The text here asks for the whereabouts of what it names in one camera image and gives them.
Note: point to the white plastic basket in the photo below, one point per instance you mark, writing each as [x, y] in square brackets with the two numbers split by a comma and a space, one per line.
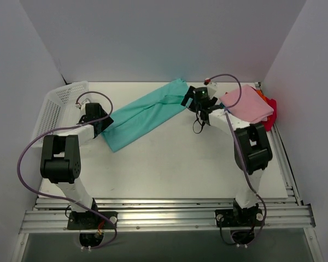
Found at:
[58, 109]

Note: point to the pink folded t-shirt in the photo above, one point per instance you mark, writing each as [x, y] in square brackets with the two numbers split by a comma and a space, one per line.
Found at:
[251, 107]

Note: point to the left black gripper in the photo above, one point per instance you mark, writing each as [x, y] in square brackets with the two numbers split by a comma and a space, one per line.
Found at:
[103, 126]

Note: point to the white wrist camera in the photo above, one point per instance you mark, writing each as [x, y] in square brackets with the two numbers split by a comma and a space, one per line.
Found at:
[211, 86]
[81, 106]

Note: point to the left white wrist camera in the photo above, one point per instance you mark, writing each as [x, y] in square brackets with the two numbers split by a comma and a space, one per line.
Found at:
[81, 106]

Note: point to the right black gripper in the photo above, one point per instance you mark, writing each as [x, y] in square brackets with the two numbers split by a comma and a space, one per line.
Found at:
[188, 99]

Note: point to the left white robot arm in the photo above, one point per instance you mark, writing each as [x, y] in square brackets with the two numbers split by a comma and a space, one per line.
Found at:
[61, 160]

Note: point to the teal green t-shirt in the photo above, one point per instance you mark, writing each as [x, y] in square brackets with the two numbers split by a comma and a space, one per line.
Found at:
[141, 116]

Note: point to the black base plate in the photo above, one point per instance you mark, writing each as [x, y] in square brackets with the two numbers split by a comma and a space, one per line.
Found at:
[86, 221]
[228, 218]

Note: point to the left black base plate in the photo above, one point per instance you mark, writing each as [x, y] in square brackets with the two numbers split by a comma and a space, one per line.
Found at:
[86, 221]

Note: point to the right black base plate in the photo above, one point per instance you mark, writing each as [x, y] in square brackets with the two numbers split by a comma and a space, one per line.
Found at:
[228, 218]

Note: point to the aluminium rail frame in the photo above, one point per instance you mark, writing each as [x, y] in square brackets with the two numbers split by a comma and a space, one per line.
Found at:
[171, 179]

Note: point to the red folded t-shirt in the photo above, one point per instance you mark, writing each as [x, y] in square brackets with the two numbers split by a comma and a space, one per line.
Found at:
[268, 124]

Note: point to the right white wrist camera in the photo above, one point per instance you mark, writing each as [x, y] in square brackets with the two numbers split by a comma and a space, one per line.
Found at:
[211, 86]

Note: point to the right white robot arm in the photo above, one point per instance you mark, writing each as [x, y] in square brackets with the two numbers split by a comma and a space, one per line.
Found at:
[252, 150]

